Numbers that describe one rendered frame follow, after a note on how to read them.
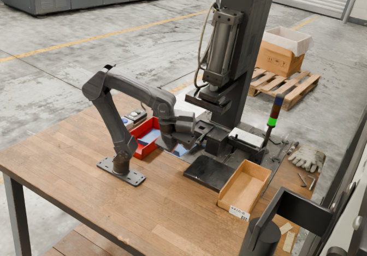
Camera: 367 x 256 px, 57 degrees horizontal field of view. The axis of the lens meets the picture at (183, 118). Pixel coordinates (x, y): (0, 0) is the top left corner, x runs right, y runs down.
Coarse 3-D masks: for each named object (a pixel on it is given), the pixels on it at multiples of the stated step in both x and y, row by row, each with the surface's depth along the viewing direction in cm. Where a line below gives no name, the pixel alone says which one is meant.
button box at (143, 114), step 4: (160, 88) 209; (144, 108) 178; (144, 112) 170; (124, 116) 165; (128, 116) 165; (132, 116) 165; (136, 116) 166; (140, 116) 167; (144, 116) 169; (132, 120) 163; (136, 120) 164; (140, 120) 168
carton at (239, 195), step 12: (240, 168) 139; (252, 168) 141; (264, 168) 138; (228, 180) 128; (240, 180) 139; (252, 180) 140; (264, 180) 140; (228, 192) 132; (240, 192) 133; (252, 192) 134; (216, 204) 125; (228, 204) 123; (240, 204) 127; (252, 204) 120; (240, 216) 122
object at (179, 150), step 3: (195, 144) 143; (177, 147) 138; (180, 147) 138; (165, 150) 135; (174, 150) 131; (177, 150) 136; (180, 150) 136; (183, 150) 137; (186, 150) 137; (189, 150) 138; (174, 153) 133; (177, 153) 131; (180, 153) 134; (183, 153) 135; (177, 156) 132; (180, 156) 133
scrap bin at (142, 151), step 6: (150, 120) 161; (156, 120) 162; (138, 126) 153; (144, 126) 158; (150, 126) 163; (156, 126) 164; (132, 132) 150; (138, 132) 155; (144, 132) 160; (138, 138) 155; (156, 138) 147; (138, 144) 151; (150, 144) 144; (138, 150) 147; (144, 150) 141; (150, 150) 146; (138, 156) 142; (144, 156) 143
